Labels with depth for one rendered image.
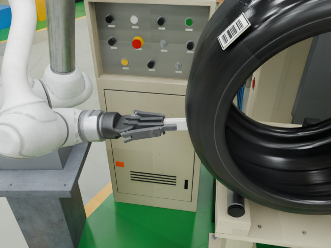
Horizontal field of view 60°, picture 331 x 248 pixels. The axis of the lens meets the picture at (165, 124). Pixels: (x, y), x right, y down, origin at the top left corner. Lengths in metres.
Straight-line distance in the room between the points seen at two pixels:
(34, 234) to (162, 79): 1.04
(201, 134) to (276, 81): 0.43
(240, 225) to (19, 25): 0.77
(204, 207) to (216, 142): 1.36
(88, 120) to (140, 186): 1.10
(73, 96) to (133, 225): 0.92
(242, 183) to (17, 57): 0.60
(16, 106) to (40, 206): 0.91
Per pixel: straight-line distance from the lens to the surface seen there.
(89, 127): 0.78
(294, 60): 0.97
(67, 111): 0.81
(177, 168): 1.66
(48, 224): 1.65
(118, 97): 1.46
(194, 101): 0.60
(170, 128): 0.74
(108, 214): 1.95
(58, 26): 1.16
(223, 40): 0.54
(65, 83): 1.27
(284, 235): 0.91
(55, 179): 1.28
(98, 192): 2.09
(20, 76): 0.75
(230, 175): 0.69
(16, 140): 0.66
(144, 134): 0.73
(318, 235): 0.95
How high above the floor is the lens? 1.50
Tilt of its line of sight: 34 degrees down
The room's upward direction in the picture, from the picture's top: straight up
